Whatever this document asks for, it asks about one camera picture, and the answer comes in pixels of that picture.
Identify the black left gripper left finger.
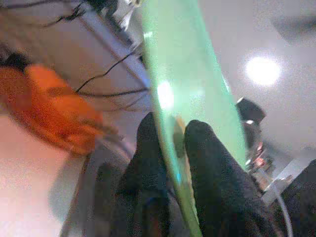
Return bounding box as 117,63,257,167
116,112,191,237

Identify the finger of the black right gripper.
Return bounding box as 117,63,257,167
235,97,267,124

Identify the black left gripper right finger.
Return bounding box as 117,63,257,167
184,119,281,237

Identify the light green plate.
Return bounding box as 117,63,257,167
142,0,249,237

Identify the round ceiling light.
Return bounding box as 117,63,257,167
244,55,282,87

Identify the stainless steel sink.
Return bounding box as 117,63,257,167
48,133,173,237

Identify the orange bowl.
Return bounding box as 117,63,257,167
23,63,104,139

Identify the orange plate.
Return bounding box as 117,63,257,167
0,68,99,157

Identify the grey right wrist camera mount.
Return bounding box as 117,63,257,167
261,147,316,205

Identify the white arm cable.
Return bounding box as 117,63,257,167
270,187,294,237

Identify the thin black cable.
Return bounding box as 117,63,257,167
75,50,143,94

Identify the knotted black cable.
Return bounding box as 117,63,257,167
0,0,84,28

